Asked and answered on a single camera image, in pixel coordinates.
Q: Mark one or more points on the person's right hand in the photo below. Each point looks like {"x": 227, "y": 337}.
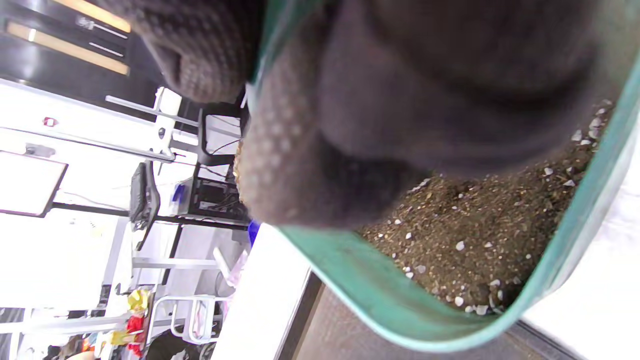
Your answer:
{"x": 400, "y": 100}

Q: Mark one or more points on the brown potting mix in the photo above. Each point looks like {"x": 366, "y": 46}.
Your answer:
{"x": 475, "y": 230}

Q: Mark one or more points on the green plastic bin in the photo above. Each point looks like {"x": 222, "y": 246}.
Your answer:
{"x": 360, "y": 280}

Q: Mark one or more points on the blue waste bin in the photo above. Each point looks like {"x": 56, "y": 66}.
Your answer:
{"x": 253, "y": 232}

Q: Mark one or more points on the black computer tower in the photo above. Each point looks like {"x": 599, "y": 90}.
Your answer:
{"x": 215, "y": 197}

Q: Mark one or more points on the dark brown plastic tray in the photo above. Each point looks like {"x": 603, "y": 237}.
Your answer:
{"x": 340, "y": 335}

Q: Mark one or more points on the black double door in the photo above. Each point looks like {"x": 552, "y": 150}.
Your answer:
{"x": 65, "y": 30}

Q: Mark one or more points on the flat screen monitor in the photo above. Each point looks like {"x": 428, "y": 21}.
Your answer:
{"x": 27, "y": 182}

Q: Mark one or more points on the white metal frame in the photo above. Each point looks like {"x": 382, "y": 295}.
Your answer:
{"x": 100, "y": 145}

